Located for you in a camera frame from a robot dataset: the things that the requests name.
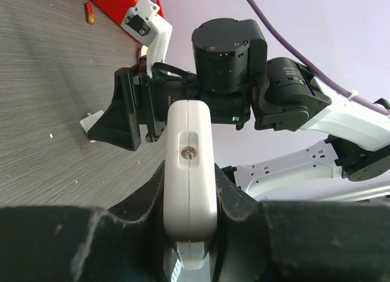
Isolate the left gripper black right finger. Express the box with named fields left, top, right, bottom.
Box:
left=210, top=168, right=389, bottom=281

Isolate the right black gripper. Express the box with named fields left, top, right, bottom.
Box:
left=88, top=64, right=171, bottom=152

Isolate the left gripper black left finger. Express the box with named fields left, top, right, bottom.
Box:
left=1, top=166, right=166, bottom=281

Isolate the white battery cover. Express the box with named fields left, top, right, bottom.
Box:
left=79, top=110, right=104, bottom=143

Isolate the white remote control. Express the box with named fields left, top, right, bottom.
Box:
left=163, top=100, right=218, bottom=270

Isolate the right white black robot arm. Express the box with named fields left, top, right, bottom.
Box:
left=81, top=18, right=389, bottom=197

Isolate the red plastic bin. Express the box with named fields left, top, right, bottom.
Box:
left=90, top=0, right=156, bottom=47

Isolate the red white battery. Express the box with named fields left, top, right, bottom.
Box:
left=85, top=2, right=94, bottom=25

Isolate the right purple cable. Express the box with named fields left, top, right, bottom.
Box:
left=239, top=0, right=390, bottom=115

